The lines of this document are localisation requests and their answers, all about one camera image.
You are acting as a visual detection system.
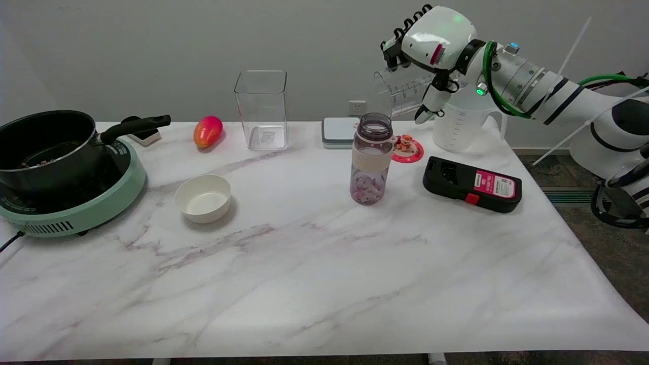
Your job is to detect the black saucepan with handle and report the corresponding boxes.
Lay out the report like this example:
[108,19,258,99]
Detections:
[0,110,171,196]

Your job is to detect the small clear measuring cup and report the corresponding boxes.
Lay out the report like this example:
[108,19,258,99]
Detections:
[374,67,438,118]

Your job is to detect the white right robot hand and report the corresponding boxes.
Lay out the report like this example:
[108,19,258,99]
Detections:
[380,5,478,125]

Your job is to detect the white round bowl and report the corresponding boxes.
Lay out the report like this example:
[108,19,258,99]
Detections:
[175,174,232,224]

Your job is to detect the black device with pink label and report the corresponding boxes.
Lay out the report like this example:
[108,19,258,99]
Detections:
[422,156,523,213]

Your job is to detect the clear square storage container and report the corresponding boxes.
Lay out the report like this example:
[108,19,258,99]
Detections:
[234,70,291,151]

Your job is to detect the thin black hand cable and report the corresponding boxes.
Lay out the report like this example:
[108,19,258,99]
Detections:
[393,4,433,37]

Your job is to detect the green induction cooker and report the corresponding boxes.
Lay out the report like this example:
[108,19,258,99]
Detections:
[0,138,148,238]

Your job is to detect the grey white kitchen scale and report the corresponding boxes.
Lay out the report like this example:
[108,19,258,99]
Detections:
[321,117,362,150]

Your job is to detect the red yellow mango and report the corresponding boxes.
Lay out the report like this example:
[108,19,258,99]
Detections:
[193,116,224,149]

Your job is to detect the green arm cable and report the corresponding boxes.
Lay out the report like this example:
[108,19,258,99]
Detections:
[482,41,649,120]

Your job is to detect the floor vent grille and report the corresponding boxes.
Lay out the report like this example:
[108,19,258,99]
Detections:
[542,187,601,205]

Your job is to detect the white zip tie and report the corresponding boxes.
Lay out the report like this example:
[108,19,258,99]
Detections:
[532,86,649,166]
[557,17,592,78]

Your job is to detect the pink round coaster with figure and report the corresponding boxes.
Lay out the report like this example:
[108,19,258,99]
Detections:
[390,134,424,164]

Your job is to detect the large translucent measuring jug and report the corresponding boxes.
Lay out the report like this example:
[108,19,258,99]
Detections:
[432,85,509,153]

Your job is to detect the black cooker power cable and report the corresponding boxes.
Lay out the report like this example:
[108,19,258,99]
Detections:
[0,231,25,252]

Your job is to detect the thick black cable loop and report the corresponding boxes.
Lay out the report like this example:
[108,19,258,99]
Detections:
[591,180,649,230]

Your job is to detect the purple clear water bottle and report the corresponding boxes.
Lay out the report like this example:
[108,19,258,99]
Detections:
[350,113,395,206]

